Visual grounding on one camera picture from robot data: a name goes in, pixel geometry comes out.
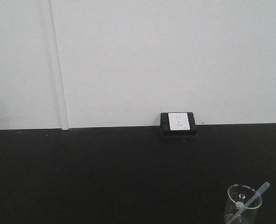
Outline clear plastic pipette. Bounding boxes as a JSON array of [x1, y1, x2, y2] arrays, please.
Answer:
[[228, 182, 270, 224]]

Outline black socket mounting box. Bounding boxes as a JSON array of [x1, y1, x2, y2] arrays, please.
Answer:
[[160, 112, 197, 137]]

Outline clear glass beaker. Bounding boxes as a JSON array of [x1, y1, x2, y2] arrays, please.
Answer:
[[225, 184, 262, 224]]

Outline white wall power socket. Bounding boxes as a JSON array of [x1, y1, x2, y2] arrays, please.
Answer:
[[168, 112, 190, 131]]

